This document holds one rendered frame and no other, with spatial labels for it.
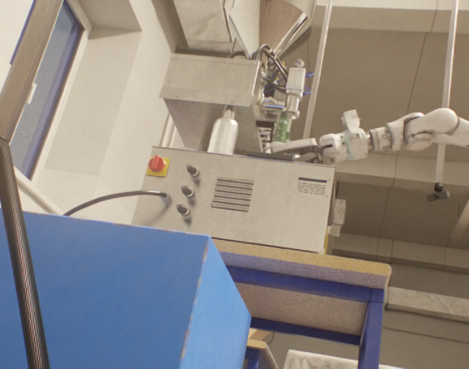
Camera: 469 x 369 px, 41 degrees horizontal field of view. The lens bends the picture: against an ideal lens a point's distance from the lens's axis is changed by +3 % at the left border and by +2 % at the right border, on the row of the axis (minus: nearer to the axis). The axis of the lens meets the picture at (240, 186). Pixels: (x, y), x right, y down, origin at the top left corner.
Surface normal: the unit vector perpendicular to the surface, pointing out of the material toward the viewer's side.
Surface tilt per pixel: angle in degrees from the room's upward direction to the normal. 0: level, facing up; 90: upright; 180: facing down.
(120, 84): 90
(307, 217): 90
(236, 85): 90
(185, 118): 180
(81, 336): 90
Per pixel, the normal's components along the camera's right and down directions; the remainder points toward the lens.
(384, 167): -0.13, -0.41
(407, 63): -0.18, 0.90
